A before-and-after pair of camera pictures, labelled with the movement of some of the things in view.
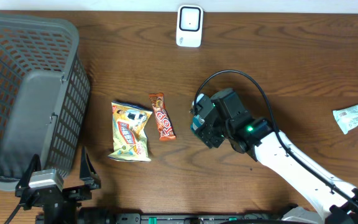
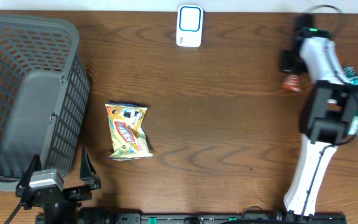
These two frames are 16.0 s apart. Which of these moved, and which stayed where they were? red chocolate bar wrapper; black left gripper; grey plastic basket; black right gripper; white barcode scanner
Moved: red chocolate bar wrapper; black right gripper
Stayed: grey plastic basket; black left gripper; white barcode scanner
